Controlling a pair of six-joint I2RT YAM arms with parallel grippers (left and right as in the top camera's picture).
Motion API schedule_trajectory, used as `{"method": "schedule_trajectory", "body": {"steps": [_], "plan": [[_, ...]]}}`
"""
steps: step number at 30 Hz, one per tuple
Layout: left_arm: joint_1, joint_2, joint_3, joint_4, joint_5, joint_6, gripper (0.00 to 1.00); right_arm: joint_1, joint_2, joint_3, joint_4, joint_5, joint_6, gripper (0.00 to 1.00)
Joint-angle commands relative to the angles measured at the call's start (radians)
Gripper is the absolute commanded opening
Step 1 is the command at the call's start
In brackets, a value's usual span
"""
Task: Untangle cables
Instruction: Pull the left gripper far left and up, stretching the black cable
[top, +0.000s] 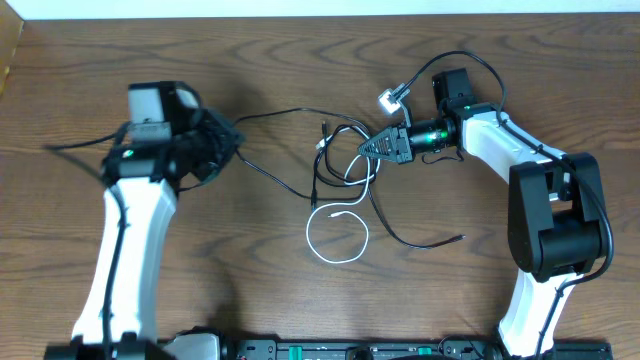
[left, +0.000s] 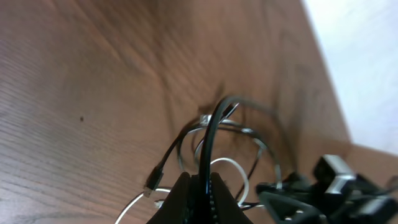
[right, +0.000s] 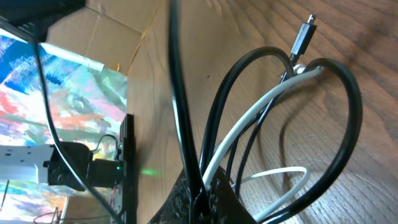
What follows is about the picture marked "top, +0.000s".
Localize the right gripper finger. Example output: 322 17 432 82
358 148 398 162
358 127 398 151

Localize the black USB cable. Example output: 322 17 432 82
231 106 381 211
319 119 467 251

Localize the white USB cable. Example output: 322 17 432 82
304 137 382 265

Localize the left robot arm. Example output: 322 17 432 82
44 81 244 359

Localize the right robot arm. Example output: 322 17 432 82
358 68 613 359

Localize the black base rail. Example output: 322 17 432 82
159 327 614 360

